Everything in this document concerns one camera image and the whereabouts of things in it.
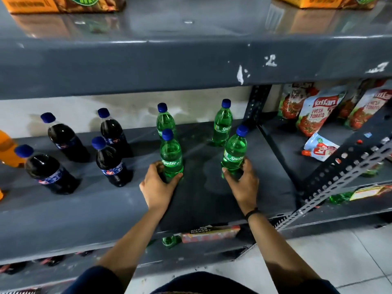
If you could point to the person's left hand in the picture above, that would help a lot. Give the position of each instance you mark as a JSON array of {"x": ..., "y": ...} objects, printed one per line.
[{"x": 154, "y": 189}]

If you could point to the person's right hand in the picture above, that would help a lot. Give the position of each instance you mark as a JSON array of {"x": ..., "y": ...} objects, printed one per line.
[{"x": 245, "y": 189}]

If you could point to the person's right thumb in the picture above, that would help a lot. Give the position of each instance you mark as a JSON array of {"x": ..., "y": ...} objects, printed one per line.
[{"x": 229, "y": 176}]

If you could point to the person's left thumb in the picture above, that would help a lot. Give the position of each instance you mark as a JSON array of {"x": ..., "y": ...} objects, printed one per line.
[{"x": 174, "y": 179}]

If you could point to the green soda bottle blue cap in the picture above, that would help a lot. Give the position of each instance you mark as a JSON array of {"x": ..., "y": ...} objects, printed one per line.
[
  {"x": 234, "y": 151},
  {"x": 171, "y": 156},
  {"x": 165, "y": 120},
  {"x": 222, "y": 125}
]

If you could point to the person's right forearm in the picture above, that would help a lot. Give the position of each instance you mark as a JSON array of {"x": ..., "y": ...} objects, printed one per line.
[{"x": 281, "y": 254}]

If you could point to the person's left forearm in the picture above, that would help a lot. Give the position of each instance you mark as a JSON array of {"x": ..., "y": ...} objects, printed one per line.
[{"x": 131, "y": 238}]

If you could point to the black wrist band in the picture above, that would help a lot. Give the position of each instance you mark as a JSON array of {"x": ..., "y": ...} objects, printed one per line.
[{"x": 252, "y": 213}]

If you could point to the red flat packet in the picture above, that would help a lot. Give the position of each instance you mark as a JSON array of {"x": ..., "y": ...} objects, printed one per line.
[{"x": 211, "y": 234}]

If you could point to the green bottle lying down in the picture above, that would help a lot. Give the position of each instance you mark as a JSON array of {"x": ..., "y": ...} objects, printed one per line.
[
  {"x": 340, "y": 197},
  {"x": 171, "y": 241}
]

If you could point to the dark cola bottle blue cap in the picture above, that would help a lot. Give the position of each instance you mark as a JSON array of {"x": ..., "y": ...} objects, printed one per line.
[
  {"x": 49, "y": 172},
  {"x": 66, "y": 139},
  {"x": 111, "y": 165},
  {"x": 114, "y": 133}
]

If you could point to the grey metal shelf rack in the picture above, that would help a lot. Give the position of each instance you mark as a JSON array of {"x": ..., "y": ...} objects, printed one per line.
[
  {"x": 284, "y": 143},
  {"x": 122, "y": 64}
]

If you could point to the small white ketchup pouch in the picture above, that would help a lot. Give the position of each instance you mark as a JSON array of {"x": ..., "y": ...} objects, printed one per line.
[{"x": 320, "y": 147}]

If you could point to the red tomato ketchup pouch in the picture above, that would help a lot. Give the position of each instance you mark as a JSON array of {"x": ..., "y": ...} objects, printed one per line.
[
  {"x": 352, "y": 102},
  {"x": 317, "y": 113},
  {"x": 294, "y": 102},
  {"x": 366, "y": 110}
]

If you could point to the person's dark blue clothing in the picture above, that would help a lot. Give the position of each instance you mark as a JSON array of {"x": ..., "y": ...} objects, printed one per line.
[{"x": 202, "y": 284}]

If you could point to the yellow flat packet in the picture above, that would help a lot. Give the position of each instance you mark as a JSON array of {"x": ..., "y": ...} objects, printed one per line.
[{"x": 370, "y": 191}]

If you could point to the row of dark bottles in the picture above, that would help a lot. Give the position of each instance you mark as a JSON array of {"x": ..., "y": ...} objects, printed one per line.
[{"x": 33, "y": 263}]

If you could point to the orange soda bottle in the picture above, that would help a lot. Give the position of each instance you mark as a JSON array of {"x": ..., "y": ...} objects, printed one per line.
[
  {"x": 7, "y": 150},
  {"x": 1, "y": 194}
]

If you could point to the orange cardboard box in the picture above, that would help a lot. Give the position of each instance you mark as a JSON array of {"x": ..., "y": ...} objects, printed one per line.
[
  {"x": 327, "y": 1},
  {"x": 61, "y": 3}
]

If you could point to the grey slotted angle post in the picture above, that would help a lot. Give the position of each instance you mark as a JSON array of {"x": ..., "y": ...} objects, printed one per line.
[{"x": 337, "y": 180}]

